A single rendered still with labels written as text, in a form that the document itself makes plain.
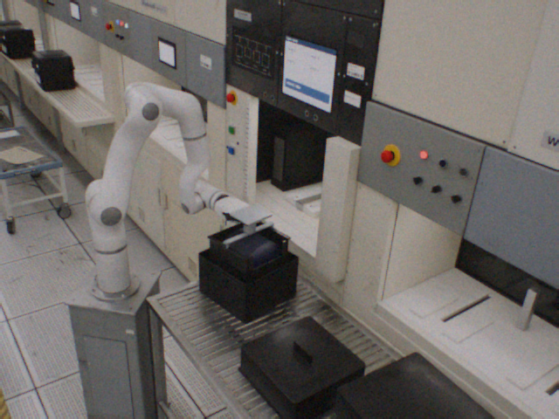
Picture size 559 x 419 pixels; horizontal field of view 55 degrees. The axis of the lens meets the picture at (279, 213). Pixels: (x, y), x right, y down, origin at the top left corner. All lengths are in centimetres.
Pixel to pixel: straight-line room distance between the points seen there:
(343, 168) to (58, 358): 191
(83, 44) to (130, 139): 336
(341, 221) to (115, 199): 78
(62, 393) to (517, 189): 225
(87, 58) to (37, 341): 282
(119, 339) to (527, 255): 146
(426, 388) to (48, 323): 235
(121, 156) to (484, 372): 135
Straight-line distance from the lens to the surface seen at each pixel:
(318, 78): 194
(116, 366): 229
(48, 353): 315
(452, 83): 156
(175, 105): 192
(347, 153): 180
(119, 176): 193
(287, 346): 176
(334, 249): 197
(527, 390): 182
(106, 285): 215
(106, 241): 204
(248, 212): 195
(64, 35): 515
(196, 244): 313
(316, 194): 260
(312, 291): 217
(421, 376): 152
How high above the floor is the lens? 204
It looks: 28 degrees down
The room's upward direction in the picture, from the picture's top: 3 degrees clockwise
